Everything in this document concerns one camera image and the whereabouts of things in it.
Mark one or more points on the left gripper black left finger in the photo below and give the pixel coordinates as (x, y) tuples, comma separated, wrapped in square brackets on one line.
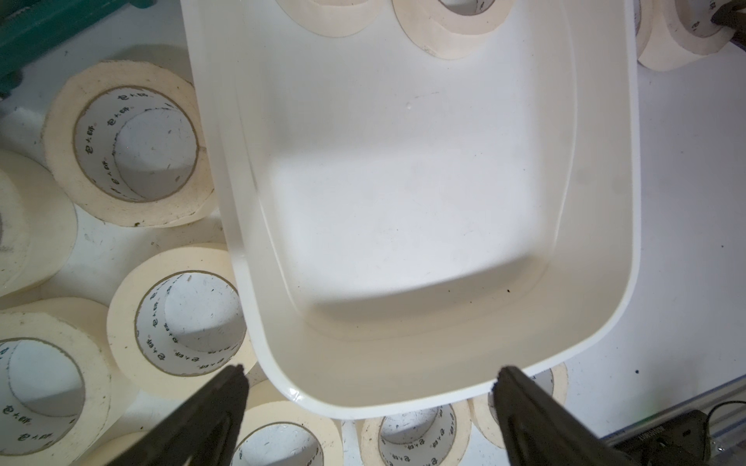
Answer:
[(202, 431)]

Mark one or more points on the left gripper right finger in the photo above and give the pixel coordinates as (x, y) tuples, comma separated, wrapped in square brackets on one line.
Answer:
[(536, 430)]

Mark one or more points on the masking tape roll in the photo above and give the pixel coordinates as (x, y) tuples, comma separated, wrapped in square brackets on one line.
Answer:
[(38, 224), (276, 431), (554, 381), (436, 436), (684, 32), (451, 30), (177, 319), (643, 15), (76, 328), (124, 140), (332, 18)]

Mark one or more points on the white plastic storage tray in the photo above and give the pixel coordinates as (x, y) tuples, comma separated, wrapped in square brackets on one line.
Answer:
[(402, 226)]

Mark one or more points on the green tool case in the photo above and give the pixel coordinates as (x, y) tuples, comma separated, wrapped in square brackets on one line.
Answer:
[(29, 29)]

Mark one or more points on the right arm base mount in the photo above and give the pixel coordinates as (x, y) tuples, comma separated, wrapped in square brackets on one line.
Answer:
[(681, 440)]

